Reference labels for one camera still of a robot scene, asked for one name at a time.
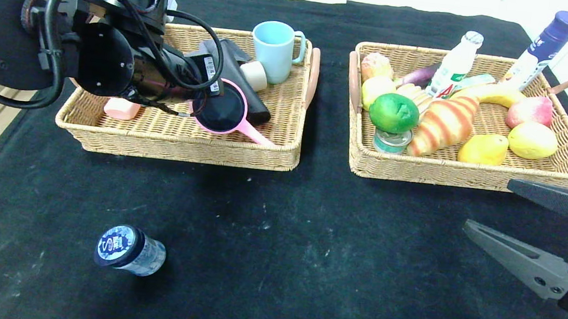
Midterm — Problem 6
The purple eggplant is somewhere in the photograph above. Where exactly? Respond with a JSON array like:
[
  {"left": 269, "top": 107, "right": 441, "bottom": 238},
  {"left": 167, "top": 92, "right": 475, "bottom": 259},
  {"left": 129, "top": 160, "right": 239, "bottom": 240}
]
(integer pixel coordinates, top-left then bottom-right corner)
[{"left": 393, "top": 60, "right": 439, "bottom": 93}]

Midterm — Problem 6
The white milk bottle green label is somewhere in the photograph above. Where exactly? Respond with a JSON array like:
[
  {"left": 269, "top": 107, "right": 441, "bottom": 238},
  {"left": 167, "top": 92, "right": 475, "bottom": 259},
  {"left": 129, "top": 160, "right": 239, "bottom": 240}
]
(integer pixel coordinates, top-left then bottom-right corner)
[{"left": 424, "top": 27, "right": 484, "bottom": 103}]

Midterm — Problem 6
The pink lotion bottle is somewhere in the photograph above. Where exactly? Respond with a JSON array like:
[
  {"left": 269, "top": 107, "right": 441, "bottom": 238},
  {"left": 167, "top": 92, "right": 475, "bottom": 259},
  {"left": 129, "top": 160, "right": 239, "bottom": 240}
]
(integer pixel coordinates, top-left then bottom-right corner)
[{"left": 103, "top": 96, "right": 143, "bottom": 123}]

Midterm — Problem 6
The yellow-green apple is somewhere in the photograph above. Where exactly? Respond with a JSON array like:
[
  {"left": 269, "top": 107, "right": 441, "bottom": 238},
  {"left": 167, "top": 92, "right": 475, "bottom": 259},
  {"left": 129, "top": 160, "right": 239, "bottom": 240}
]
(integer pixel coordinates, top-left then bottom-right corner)
[{"left": 359, "top": 74, "right": 398, "bottom": 113}]

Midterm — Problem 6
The pink saucepan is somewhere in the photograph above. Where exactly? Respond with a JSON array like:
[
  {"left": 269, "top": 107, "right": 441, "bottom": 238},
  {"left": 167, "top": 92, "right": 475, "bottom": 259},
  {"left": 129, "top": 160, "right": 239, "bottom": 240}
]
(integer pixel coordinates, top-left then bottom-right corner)
[{"left": 190, "top": 76, "right": 281, "bottom": 148}]

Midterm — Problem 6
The red peach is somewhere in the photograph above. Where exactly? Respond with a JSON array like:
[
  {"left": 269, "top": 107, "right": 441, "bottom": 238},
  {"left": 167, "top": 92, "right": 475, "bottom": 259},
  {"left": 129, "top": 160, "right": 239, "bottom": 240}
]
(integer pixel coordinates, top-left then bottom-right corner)
[{"left": 504, "top": 93, "right": 555, "bottom": 134}]

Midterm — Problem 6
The green snack pack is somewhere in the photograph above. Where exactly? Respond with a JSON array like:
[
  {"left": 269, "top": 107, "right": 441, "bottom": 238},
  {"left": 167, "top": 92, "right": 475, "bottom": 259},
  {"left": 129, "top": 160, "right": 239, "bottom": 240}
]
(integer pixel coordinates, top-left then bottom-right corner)
[{"left": 452, "top": 71, "right": 496, "bottom": 94}]

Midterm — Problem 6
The black glasses case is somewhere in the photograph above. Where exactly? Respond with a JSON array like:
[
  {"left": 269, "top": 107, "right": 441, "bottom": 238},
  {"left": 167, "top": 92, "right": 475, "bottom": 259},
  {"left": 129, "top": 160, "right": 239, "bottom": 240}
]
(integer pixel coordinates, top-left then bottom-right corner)
[{"left": 194, "top": 37, "right": 278, "bottom": 127}]

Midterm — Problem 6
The yellow lemon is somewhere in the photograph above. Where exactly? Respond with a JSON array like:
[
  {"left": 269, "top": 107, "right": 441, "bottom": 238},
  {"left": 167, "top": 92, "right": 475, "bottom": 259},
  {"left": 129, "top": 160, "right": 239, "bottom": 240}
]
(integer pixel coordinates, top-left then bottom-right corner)
[{"left": 505, "top": 120, "right": 560, "bottom": 163}]

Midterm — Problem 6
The tin can with green label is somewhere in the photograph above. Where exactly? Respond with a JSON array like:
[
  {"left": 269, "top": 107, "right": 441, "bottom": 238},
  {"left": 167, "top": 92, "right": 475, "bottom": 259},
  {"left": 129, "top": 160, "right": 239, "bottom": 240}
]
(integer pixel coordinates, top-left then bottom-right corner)
[{"left": 372, "top": 127, "right": 414, "bottom": 156}]

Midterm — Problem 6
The green lime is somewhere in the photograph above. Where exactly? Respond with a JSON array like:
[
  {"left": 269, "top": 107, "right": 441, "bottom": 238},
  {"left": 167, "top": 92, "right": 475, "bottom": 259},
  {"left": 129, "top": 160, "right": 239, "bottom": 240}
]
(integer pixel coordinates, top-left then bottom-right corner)
[{"left": 367, "top": 91, "right": 422, "bottom": 137}]

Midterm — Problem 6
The light blue mug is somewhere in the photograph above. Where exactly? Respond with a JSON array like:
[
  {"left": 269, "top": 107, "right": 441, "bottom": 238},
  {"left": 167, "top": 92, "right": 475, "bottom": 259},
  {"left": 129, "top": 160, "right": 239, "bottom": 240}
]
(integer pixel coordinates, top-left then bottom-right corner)
[{"left": 247, "top": 19, "right": 308, "bottom": 88}]

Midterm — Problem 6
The yellow banana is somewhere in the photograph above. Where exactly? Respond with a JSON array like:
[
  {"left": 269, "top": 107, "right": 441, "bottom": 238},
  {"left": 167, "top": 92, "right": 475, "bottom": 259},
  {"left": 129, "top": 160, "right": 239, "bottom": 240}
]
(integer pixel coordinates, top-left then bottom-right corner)
[{"left": 449, "top": 80, "right": 527, "bottom": 110}]

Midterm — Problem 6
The smooth black left arm cable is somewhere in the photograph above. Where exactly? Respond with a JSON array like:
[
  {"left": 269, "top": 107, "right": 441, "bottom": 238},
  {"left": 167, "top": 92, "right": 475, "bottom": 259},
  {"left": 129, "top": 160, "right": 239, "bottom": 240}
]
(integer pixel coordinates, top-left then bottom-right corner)
[{"left": 0, "top": 0, "right": 230, "bottom": 128}]

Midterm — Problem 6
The long striped bread loaf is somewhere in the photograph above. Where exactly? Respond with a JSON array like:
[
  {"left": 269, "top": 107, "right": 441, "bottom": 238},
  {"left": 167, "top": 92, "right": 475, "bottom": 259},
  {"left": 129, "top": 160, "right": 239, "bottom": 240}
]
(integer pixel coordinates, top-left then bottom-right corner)
[{"left": 395, "top": 82, "right": 435, "bottom": 118}]

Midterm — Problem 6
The white bottle with blue cap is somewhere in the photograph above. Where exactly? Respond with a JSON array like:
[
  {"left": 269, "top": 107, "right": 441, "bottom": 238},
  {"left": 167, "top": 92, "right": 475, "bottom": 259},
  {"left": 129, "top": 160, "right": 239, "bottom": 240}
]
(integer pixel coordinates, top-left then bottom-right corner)
[{"left": 499, "top": 6, "right": 568, "bottom": 96}]

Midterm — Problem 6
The wicker basket with household items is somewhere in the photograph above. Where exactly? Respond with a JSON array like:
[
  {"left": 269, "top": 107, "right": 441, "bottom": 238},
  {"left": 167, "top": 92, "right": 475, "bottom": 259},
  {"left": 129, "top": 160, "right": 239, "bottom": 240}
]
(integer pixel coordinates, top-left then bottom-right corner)
[{"left": 52, "top": 13, "right": 323, "bottom": 174}]

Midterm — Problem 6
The pink bumpy fruit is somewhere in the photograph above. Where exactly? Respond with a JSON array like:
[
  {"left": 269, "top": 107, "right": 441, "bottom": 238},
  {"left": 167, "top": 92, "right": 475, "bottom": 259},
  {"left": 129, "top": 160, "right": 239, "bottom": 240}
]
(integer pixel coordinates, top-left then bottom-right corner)
[{"left": 359, "top": 51, "right": 396, "bottom": 85}]

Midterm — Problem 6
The small cream cup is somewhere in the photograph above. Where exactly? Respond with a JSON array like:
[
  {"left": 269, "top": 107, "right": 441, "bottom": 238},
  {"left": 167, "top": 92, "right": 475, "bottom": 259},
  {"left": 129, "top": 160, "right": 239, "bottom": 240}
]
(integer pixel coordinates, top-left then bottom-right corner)
[{"left": 239, "top": 60, "right": 271, "bottom": 94}]

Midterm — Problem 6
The wicker basket with food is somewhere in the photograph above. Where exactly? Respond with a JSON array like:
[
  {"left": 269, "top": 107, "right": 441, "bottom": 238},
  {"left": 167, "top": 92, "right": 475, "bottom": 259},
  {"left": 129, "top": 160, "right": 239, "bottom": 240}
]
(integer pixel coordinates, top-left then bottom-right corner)
[{"left": 337, "top": 40, "right": 568, "bottom": 199}]

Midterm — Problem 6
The striped croissant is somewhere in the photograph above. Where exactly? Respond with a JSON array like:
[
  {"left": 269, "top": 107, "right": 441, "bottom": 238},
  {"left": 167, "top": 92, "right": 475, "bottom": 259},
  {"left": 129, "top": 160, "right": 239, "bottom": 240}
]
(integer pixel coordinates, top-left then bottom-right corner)
[{"left": 406, "top": 91, "right": 481, "bottom": 163}]

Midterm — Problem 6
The yellow pear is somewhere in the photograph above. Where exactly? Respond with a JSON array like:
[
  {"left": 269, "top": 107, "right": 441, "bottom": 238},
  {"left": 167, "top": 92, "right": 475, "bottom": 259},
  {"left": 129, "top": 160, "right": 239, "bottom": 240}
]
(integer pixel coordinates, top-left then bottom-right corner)
[{"left": 457, "top": 131, "right": 510, "bottom": 168}]

